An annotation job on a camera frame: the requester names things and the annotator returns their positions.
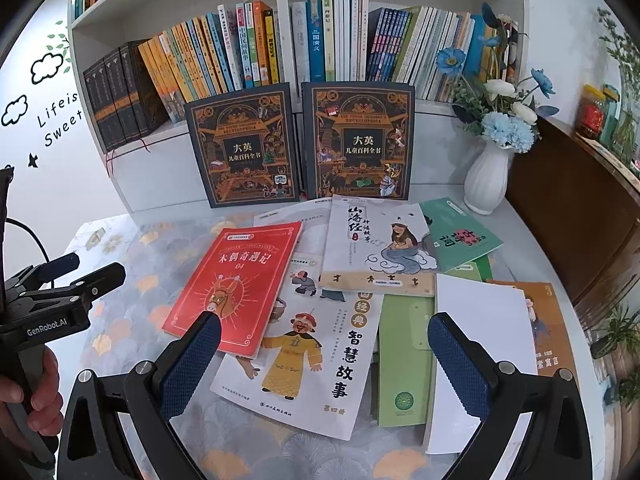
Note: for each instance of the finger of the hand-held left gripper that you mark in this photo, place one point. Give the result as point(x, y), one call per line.
point(60, 266)
point(100, 280)

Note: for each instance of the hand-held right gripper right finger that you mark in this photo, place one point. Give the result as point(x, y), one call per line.
point(457, 360)

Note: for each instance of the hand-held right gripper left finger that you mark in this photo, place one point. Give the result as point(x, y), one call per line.
point(192, 365)

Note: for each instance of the light green book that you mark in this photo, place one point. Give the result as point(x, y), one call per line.
point(405, 360)

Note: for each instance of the white book yellow-robed figure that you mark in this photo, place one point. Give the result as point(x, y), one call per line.
point(310, 360)

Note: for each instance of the teal book with girl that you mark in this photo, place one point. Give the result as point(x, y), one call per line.
point(465, 240)

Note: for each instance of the person's left hand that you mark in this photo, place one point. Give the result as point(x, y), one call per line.
point(50, 380)

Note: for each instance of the plain white cover book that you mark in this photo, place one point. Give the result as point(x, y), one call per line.
point(480, 310)

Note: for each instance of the orange cover book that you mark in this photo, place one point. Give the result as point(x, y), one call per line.
point(545, 320)

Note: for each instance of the red paperback book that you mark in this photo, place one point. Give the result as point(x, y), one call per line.
point(235, 270)

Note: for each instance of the white book cloud-seated figure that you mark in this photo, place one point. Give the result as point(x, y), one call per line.
point(365, 240)

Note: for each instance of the dark hardcover book gold spine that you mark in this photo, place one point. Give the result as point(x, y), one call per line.
point(95, 105)
point(132, 87)
point(114, 95)

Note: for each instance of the green potted plant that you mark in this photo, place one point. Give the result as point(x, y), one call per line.
point(622, 340)

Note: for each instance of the white ribbed vase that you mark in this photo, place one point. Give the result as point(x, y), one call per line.
point(487, 180)

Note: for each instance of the brown wooden cabinet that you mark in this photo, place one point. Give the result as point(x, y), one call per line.
point(565, 210)

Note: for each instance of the dark ornate encyclopedia book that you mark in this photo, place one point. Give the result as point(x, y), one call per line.
point(240, 150)
point(357, 145)

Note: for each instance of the artificial blue white flowers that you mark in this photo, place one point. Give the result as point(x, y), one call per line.
point(505, 125)

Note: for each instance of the red jar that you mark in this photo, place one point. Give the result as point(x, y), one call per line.
point(592, 115)

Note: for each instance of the green glass jar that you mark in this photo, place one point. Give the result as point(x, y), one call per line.
point(611, 120)

